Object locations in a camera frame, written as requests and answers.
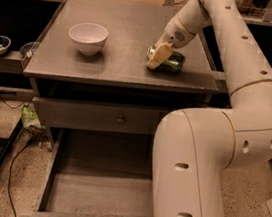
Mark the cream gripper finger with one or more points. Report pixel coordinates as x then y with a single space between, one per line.
161 53

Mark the clear glass bowl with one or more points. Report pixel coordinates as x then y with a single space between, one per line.
28 50

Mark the grey wooden drawer cabinet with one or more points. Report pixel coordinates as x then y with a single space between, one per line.
117 74

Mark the open grey middle drawer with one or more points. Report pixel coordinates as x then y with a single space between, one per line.
97 174

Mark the grey left low shelf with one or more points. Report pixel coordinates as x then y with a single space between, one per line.
10 62

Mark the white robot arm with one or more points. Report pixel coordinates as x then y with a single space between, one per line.
192 146

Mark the white ceramic bowl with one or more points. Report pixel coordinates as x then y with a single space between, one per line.
88 38

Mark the black metal bar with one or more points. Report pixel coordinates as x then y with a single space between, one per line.
10 141

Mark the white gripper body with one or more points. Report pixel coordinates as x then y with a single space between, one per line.
175 34

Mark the green soda can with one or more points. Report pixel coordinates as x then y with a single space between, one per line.
172 65

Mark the green snack bag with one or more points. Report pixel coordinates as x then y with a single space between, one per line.
30 120

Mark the round drawer knob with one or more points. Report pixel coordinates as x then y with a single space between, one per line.
120 120

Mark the closed grey top drawer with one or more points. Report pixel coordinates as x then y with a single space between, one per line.
97 116

